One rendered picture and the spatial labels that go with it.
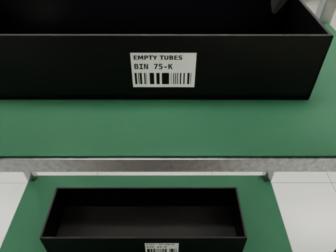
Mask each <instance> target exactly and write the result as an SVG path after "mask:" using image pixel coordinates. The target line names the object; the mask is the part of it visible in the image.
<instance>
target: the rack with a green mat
mask: <svg viewBox="0 0 336 252"><path fill-rule="evenodd" d="M335 10H336V0H320V1H319V4H318V7H317V10H316V13H315V15H316V16H317V18H318V19H319V20H320V21H321V22H322V23H323V24H324V25H325V27H326V28H327V29H328V30H329V31H330V32H331V33H332V34H333V39H332V41H331V44H330V47H329V49H328V52H327V54H326V57H325V59H324V62H323V64H322V67H321V69H320V72H319V75H318V77H317V80H316V82H315V85H314V87H313V90H312V92H311V95H310V97H309V99H308V100H168V99H0V172H23V173H24V175H25V177H26V179H27V184H26V187H25V189H24V191H23V194H22V196H21V198H20V201H19V203H18V206H17V208H16V210H15V213H14V215H13V217H12V220H11V222H10V225H9V227H8V229H7V232H6V234H5V236H4V239H3V241H2V244H1V246H0V252H47V250H46V249H45V247H44V245H43V243H42V242H41V240H40V236H41V233H42V230H43V227H44V224H45V221H46V218H47V215H48V212H49V209H50V206H51V203H52V200H53V197H54V193H55V190H56V188H87V187H237V191H238V196H239V201H240V206H241V211H242V216H243V221H244V226H245V230H246V235H247V240H246V243H245V246H244V248H243V251H242V252H293V249H292V245H291V242H290V239H289V236H288V233H287V229H286V226H285V223H284V220H283V217H282V213H281V210H280V207H279V204H278V201H277V197H276V194H275V191H274V188H273V185H272V178H273V176H274V173H275V172H336V30H335V29H334V28H333V27H332V26H331V25H330V23H331V20H332V18H333V15H334V12H335ZM37 172H263V173H262V175H38V174H37Z"/></svg>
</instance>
